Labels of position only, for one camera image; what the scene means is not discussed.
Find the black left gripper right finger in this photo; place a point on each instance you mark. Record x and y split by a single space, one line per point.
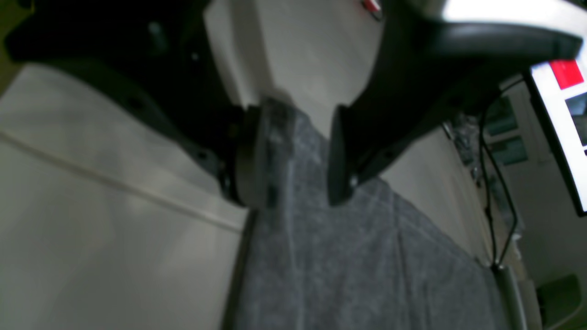
436 58

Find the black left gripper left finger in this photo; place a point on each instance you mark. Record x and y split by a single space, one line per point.
154 59

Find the grey T-shirt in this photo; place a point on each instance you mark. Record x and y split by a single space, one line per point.
374 263

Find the computer monitor with red patch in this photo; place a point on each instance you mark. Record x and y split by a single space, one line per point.
558 94

